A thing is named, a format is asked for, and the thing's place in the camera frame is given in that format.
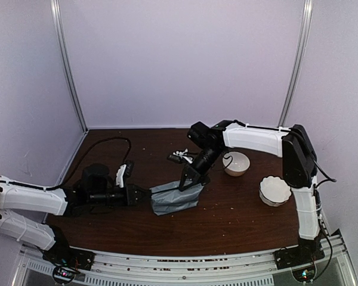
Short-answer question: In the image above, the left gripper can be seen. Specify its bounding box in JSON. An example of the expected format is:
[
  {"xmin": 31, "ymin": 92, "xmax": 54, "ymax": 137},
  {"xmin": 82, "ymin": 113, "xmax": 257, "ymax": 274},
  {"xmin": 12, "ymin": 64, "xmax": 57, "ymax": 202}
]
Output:
[{"xmin": 89, "ymin": 183, "xmax": 151, "ymax": 207}]

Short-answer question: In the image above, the grey drawstring pouch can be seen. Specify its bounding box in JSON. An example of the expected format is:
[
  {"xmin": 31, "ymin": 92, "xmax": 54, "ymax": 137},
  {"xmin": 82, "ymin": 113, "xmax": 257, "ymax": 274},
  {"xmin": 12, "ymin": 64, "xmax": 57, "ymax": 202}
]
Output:
[{"xmin": 150, "ymin": 181, "xmax": 203, "ymax": 216}]

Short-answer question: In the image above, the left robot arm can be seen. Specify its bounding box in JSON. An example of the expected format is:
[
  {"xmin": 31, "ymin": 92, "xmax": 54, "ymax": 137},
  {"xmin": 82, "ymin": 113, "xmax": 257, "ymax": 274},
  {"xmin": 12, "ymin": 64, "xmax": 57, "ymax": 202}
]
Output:
[{"xmin": 0, "ymin": 155, "xmax": 148, "ymax": 265}]

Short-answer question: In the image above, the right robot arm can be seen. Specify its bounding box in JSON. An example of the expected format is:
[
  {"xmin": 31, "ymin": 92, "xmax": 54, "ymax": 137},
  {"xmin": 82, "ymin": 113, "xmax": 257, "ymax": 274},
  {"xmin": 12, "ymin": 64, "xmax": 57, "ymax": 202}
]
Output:
[{"xmin": 179, "ymin": 120, "xmax": 335, "ymax": 263}]

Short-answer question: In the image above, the white round bowl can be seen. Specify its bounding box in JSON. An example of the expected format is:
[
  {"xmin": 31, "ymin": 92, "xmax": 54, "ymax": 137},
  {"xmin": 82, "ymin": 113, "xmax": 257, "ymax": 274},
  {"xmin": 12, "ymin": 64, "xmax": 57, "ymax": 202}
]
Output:
[{"xmin": 222, "ymin": 151, "xmax": 251, "ymax": 177}]

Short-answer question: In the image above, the white scalloped bowl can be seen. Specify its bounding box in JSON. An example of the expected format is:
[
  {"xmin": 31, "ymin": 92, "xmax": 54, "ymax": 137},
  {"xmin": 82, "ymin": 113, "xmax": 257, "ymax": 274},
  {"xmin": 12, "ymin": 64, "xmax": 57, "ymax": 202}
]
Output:
[{"xmin": 259, "ymin": 176, "xmax": 292, "ymax": 207}]

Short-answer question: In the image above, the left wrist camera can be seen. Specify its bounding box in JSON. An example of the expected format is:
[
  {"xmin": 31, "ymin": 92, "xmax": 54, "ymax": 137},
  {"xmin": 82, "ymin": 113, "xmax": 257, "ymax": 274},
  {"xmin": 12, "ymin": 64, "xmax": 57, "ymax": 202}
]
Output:
[{"xmin": 115, "ymin": 160, "xmax": 134, "ymax": 188}]

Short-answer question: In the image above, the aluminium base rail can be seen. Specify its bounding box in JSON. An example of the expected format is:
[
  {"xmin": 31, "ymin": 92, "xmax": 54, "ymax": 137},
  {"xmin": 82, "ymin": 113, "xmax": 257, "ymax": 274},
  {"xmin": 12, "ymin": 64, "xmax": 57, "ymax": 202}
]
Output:
[{"xmin": 13, "ymin": 234, "xmax": 357, "ymax": 286}]

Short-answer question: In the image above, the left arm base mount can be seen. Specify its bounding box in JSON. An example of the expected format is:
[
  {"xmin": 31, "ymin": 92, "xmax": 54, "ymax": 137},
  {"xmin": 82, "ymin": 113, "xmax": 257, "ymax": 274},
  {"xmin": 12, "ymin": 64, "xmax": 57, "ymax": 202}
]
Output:
[{"xmin": 41, "ymin": 226, "xmax": 95, "ymax": 271}]

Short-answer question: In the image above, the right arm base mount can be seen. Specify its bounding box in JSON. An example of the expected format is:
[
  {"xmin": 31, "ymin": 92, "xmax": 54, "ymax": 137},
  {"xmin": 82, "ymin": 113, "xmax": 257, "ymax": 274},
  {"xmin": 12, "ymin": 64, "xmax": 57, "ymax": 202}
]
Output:
[{"xmin": 273, "ymin": 236, "xmax": 325, "ymax": 270}]

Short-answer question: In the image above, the aluminium corner post left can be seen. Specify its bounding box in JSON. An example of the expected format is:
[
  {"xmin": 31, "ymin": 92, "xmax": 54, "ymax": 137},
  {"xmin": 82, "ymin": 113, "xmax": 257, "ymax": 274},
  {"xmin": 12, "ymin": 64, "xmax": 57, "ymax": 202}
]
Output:
[{"xmin": 50, "ymin": 0, "xmax": 88, "ymax": 133}]

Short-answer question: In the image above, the aluminium corner post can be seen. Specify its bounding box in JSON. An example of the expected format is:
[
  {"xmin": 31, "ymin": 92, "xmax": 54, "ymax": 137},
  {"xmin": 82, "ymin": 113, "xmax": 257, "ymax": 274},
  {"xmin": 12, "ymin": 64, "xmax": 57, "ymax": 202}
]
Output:
[
  {"xmin": 50, "ymin": 0, "xmax": 88, "ymax": 133},
  {"xmin": 277, "ymin": 0, "xmax": 313, "ymax": 126}
]

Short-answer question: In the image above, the aluminium corner post right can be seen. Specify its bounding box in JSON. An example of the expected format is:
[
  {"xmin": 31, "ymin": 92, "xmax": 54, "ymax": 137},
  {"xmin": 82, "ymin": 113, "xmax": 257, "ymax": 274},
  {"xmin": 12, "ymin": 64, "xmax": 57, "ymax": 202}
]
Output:
[{"xmin": 277, "ymin": 0, "xmax": 313, "ymax": 126}]

